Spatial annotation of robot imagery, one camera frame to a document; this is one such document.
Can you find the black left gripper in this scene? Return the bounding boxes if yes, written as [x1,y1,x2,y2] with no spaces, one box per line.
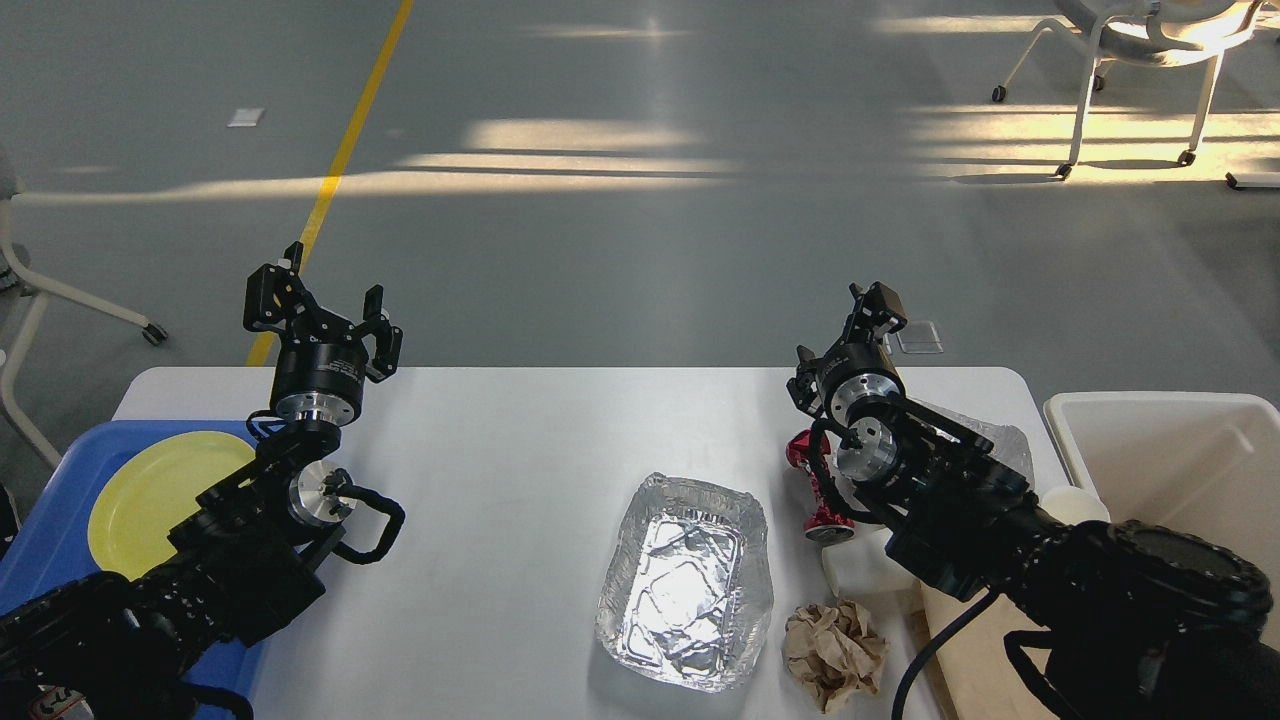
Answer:
[243,242,404,427]

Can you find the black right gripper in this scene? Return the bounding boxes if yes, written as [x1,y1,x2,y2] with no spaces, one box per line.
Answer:
[787,282,909,421]

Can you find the yellow plastic plate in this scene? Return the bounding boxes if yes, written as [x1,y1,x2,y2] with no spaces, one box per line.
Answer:
[87,430,255,580]

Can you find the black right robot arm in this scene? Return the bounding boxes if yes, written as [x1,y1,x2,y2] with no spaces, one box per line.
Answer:
[787,282,1279,719]

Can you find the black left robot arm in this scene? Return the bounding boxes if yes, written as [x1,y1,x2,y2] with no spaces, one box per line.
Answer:
[3,242,404,719]

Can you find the white chair base left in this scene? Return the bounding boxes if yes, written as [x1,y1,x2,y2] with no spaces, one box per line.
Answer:
[1,152,169,470]

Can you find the crushed red soda can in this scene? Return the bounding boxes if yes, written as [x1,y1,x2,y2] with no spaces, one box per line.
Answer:
[785,429,856,547]

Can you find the aluminium foil tray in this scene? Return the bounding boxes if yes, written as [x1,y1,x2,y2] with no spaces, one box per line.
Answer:
[595,473,774,694]

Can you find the crumpled brown paper ball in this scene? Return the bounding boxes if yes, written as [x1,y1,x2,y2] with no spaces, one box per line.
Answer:
[782,597,888,716]

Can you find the white plastic bin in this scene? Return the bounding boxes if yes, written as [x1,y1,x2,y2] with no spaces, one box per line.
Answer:
[1018,392,1279,660]

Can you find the wooden board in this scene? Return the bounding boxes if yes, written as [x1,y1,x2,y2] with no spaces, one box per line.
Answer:
[925,596,1055,719]

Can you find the white office chair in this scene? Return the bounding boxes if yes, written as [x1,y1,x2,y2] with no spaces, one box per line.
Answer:
[991,1,1263,181]

